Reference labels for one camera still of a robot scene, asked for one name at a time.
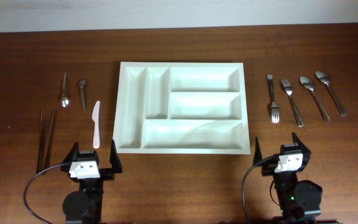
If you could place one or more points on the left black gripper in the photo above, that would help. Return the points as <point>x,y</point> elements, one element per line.
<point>105,173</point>

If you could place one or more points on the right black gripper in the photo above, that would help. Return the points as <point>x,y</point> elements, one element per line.
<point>268,168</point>

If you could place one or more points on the white plastic knife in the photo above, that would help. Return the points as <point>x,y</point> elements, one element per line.
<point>95,118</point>

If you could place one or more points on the silver fork with round handle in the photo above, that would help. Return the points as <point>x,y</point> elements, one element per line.
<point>275,114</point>

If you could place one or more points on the silver fork slanted handle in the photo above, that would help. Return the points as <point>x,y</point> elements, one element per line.
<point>288,89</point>

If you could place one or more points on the silver tablespoon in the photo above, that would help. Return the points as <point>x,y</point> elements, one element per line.
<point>308,84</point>
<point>326,79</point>

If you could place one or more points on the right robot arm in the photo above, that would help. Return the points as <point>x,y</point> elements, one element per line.
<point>298,200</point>

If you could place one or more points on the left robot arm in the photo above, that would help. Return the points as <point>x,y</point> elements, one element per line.
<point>85,204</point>

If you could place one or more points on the small silver teaspoon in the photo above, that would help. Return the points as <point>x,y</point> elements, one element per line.
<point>64,101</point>

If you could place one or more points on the small dark teaspoon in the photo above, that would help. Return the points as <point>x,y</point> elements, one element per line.
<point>81,85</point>

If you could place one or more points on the white plastic cutlery tray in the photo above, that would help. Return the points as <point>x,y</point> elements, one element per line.
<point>181,108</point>

